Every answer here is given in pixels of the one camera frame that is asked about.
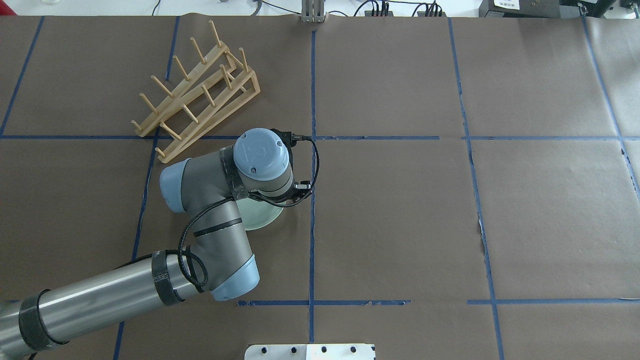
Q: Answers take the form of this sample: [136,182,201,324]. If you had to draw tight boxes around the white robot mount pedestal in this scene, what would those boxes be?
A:
[244,342,377,360]

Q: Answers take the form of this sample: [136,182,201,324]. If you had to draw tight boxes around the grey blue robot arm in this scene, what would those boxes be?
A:
[1,128,301,360]

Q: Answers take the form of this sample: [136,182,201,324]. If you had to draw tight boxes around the aluminium frame post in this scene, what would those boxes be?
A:
[300,0,327,24]

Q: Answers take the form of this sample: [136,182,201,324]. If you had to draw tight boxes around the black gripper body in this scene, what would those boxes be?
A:
[249,192,296,207]

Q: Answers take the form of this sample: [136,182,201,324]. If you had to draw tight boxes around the mint green plate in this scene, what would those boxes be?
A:
[236,198,284,231]

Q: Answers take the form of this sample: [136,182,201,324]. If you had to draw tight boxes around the wooden dish rack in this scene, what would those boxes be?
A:
[131,19,261,164]

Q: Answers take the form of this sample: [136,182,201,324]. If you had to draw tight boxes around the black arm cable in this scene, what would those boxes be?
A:
[177,134,321,293]

